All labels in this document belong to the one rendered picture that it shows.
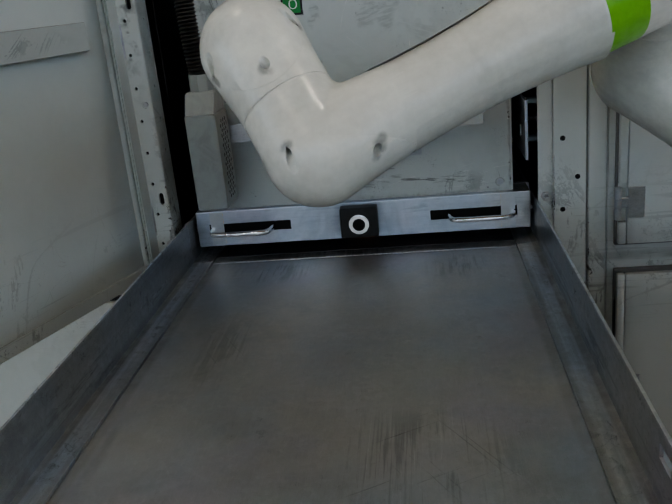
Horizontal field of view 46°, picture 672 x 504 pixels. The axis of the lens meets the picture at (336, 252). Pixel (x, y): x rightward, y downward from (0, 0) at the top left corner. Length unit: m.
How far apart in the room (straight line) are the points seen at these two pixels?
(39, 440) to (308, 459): 0.26
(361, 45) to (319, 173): 0.52
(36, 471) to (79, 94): 0.60
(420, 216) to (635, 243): 0.33
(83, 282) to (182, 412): 0.42
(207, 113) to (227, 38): 0.39
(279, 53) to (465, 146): 0.54
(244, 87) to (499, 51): 0.25
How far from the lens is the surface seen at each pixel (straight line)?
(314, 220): 1.28
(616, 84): 1.02
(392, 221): 1.27
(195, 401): 0.88
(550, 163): 1.24
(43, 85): 1.18
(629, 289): 1.30
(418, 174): 1.26
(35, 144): 1.16
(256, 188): 1.29
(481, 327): 0.98
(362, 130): 0.74
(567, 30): 0.82
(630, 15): 0.86
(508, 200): 1.27
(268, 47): 0.78
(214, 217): 1.31
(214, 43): 0.80
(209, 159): 1.18
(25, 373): 1.48
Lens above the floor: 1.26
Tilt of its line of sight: 19 degrees down
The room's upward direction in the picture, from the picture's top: 6 degrees counter-clockwise
